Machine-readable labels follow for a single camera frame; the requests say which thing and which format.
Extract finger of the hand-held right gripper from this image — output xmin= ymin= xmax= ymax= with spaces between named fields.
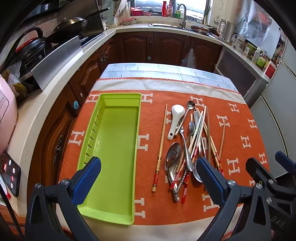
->
xmin=245 ymin=157 xmax=281 ymax=204
xmin=275 ymin=151 xmax=296 ymax=200

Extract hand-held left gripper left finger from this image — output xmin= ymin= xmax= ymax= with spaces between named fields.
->
xmin=25 ymin=156 xmax=102 ymax=241

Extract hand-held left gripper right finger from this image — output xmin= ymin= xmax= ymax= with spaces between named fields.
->
xmin=195 ymin=156 xmax=272 ymax=241

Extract metal spoon handle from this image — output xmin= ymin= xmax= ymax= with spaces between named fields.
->
xmin=191 ymin=111 xmax=205 ymax=182

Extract pile of wooden chopsticks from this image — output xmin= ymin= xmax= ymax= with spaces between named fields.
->
xmin=170 ymin=105 xmax=225 ymax=204

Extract metal utensil teardrop handle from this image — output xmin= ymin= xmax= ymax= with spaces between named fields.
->
xmin=178 ymin=125 xmax=194 ymax=172

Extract large metal soup spoon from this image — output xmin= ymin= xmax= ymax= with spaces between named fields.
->
xmin=165 ymin=142 xmax=184 ymax=202

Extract green plastic utensil tray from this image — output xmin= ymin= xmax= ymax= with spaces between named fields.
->
xmin=76 ymin=93 xmax=142 ymax=226

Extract plain bamboo chopstick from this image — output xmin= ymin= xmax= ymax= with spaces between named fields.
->
xmin=218 ymin=116 xmax=226 ymax=161

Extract metal spoon oval bowl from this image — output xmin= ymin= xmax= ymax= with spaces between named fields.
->
xmin=188 ymin=120 xmax=206 ymax=158

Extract wooden chopstick red end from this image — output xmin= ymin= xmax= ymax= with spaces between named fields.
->
xmin=151 ymin=104 xmax=168 ymax=193

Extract white ceramic spoon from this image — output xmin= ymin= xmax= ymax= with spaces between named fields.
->
xmin=167 ymin=104 xmax=186 ymax=141

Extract small metal teaspoon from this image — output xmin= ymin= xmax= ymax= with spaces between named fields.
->
xmin=174 ymin=100 xmax=196 ymax=136

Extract grey refrigerator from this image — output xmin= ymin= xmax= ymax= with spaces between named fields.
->
xmin=243 ymin=35 xmax=296 ymax=176

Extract black smartphone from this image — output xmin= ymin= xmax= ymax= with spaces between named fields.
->
xmin=0 ymin=151 xmax=22 ymax=197

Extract orange patterned blanket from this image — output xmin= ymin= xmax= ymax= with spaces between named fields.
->
xmin=55 ymin=77 xmax=271 ymax=241

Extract white kitchen countertop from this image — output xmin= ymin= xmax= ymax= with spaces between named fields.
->
xmin=0 ymin=22 xmax=271 ymax=218

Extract green package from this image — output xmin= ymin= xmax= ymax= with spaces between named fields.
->
xmin=256 ymin=56 xmax=269 ymax=67

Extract grey metal cabinet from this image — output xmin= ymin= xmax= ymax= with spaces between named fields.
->
xmin=214 ymin=47 xmax=264 ymax=98

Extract pink rice cooker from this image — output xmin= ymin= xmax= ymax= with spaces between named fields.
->
xmin=0 ymin=76 xmax=18 ymax=151

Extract stainless steel splash guard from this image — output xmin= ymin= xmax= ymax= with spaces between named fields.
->
xmin=31 ymin=35 xmax=83 ymax=92

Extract hanging plastic bag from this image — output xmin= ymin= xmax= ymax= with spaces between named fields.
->
xmin=180 ymin=47 xmax=197 ymax=69

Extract plastic bag of food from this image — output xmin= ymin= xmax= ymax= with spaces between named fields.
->
xmin=0 ymin=67 xmax=30 ymax=98

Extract pale blue table cover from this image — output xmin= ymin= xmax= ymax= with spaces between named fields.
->
xmin=100 ymin=62 xmax=234 ymax=87

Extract glass jar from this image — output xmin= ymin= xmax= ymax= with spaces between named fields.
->
xmin=236 ymin=35 xmax=246 ymax=52

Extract stainless steel electric kettle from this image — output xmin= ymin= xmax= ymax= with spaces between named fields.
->
xmin=217 ymin=19 xmax=237 ymax=46

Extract brown wooden kitchen cabinets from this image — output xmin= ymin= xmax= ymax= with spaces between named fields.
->
xmin=30 ymin=31 xmax=223 ymax=186

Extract red rimmed pan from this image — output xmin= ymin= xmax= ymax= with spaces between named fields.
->
xmin=188 ymin=24 xmax=214 ymax=34

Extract black frying pan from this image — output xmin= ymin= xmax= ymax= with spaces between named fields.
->
xmin=52 ymin=7 xmax=110 ymax=36

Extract steel kitchen sink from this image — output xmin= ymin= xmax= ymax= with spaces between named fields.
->
xmin=148 ymin=22 xmax=185 ymax=29

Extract steel kitchen faucet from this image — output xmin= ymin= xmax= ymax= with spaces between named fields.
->
xmin=177 ymin=3 xmax=188 ymax=29

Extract pink basin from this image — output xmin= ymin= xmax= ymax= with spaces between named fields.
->
xmin=130 ymin=7 xmax=153 ymax=16

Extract kitchen window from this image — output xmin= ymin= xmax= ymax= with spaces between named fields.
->
xmin=129 ymin=0 xmax=211 ymax=18

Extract clear plastic wall bags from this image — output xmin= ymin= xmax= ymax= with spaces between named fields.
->
xmin=238 ymin=0 xmax=281 ymax=49

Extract black pot with arched handle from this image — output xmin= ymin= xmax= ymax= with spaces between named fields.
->
xmin=14 ymin=27 xmax=47 ymax=61

